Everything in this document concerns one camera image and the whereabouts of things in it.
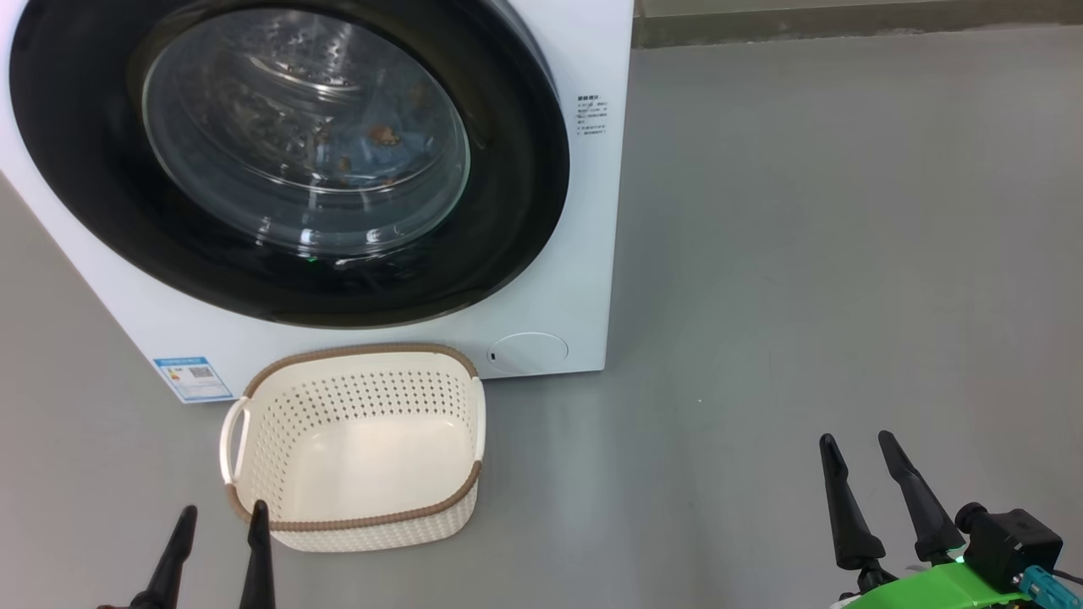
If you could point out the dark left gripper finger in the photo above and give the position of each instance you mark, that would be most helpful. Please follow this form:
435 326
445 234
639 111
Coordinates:
169 567
258 567

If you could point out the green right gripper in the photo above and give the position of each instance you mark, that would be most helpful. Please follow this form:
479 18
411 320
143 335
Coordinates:
939 592

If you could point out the grey washing machine door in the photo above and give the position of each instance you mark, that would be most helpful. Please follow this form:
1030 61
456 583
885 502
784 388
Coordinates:
85 169

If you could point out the blue bear print garment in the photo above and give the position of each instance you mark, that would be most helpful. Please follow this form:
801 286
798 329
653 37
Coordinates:
381 135

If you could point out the white front-load washing machine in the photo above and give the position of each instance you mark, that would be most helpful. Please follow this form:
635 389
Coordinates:
584 254

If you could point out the steel perforated washer drum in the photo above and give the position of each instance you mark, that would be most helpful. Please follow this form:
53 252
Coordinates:
254 85

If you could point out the cream perforated laundry basket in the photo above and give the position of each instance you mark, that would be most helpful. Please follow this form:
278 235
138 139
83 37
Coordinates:
364 457

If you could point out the blue energy label sticker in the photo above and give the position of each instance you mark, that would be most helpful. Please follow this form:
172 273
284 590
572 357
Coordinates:
193 379

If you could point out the round white filter cover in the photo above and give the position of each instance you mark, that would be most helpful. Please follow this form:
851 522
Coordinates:
529 353

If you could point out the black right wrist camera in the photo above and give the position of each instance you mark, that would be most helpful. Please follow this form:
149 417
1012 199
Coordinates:
1011 541

